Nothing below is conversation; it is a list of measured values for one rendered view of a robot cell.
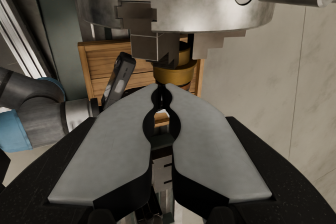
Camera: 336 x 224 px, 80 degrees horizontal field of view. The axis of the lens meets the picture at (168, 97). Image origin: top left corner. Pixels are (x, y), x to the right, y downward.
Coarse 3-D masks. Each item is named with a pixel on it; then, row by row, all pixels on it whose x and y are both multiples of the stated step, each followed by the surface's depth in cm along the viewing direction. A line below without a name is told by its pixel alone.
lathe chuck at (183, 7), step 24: (96, 0) 24; (120, 0) 23; (144, 0) 21; (168, 0) 21; (192, 0) 21; (216, 0) 21; (96, 24) 26; (120, 24) 23; (168, 24) 22; (192, 24) 22; (216, 24) 22; (240, 24) 24; (264, 24) 27
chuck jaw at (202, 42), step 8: (224, 32) 38; (232, 32) 38; (240, 32) 38; (192, 40) 38; (200, 40) 37; (208, 40) 38; (216, 40) 38; (192, 48) 38; (200, 48) 38; (208, 48) 38; (192, 56) 39; (200, 56) 39
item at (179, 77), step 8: (184, 48) 40; (184, 56) 37; (152, 64) 39; (184, 64) 38; (192, 64) 38; (160, 72) 38; (168, 72) 37; (176, 72) 37; (184, 72) 38; (192, 72) 40; (160, 80) 39; (168, 80) 38; (176, 80) 38; (184, 80) 39; (184, 88) 41
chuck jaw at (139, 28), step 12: (120, 12) 23; (132, 12) 23; (144, 12) 22; (156, 12) 22; (132, 24) 23; (144, 24) 23; (132, 36) 26; (144, 36) 25; (156, 36) 25; (168, 36) 29; (132, 48) 26; (144, 48) 26; (156, 48) 25; (168, 48) 30; (156, 60) 26; (168, 60) 31
